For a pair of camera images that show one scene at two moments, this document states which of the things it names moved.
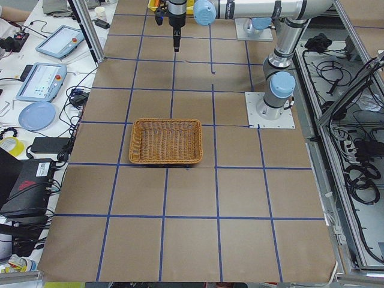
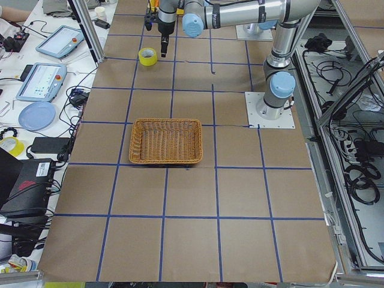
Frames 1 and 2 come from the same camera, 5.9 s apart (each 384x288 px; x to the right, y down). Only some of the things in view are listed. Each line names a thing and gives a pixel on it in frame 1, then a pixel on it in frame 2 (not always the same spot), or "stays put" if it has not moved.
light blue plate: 36,116 stays put
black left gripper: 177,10 → 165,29
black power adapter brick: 49,144 stays put
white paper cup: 101,12 stays put
